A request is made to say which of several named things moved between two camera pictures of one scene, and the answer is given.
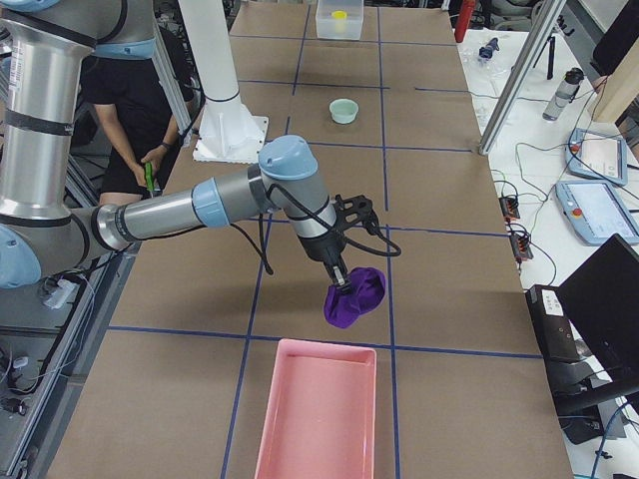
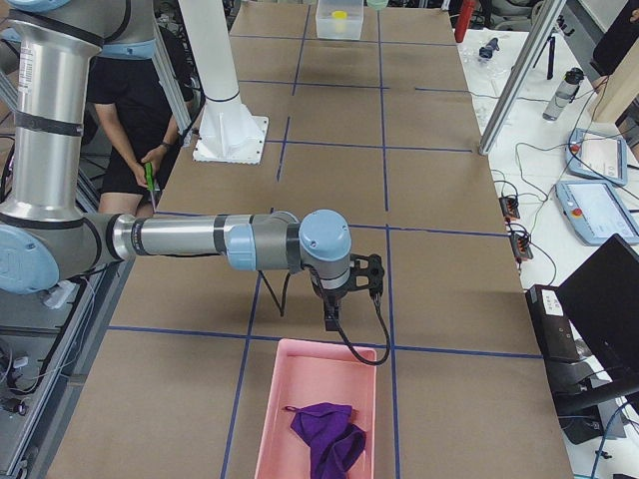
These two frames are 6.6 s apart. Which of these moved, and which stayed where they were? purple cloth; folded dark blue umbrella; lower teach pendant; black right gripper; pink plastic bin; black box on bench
Moved: purple cloth; black right gripper
Stayed: black box on bench; folded dark blue umbrella; pink plastic bin; lower teach pendant
